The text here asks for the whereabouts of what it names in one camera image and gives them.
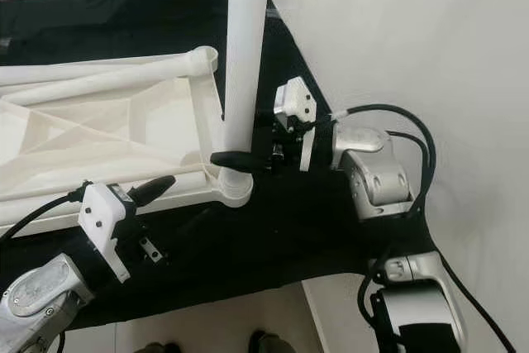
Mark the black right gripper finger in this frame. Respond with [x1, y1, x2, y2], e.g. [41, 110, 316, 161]
[211, 150, 269, 174]

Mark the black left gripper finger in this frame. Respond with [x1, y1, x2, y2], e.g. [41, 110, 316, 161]
[131, 175, 177, 199]
[137, 183, 177, 207]

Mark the white plastic children table top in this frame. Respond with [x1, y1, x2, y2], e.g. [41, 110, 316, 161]
[0, 45, 255, 226]

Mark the black table cloth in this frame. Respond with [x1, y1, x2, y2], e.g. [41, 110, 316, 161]
[0, 0, 439, 329]

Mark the dark left robot foot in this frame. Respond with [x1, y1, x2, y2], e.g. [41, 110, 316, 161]
[132, 341, 183, 353]

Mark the dark robot foot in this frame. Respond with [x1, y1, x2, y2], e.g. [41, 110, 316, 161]
[132, 341, 183, 353]
[248, 330, 292, 353]

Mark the dark right robot foot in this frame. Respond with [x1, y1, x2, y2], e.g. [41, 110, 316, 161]
[248, 330, 292, 353]

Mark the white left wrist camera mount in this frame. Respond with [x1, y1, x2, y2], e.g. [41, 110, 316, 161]
[77, 184, 133, 284]

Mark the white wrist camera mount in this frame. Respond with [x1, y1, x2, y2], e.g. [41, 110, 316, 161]
[274, 76, 319, 174]
[77, 184, 133, 284]

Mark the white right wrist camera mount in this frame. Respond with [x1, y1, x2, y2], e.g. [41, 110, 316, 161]
[274, 76, 319, 174]

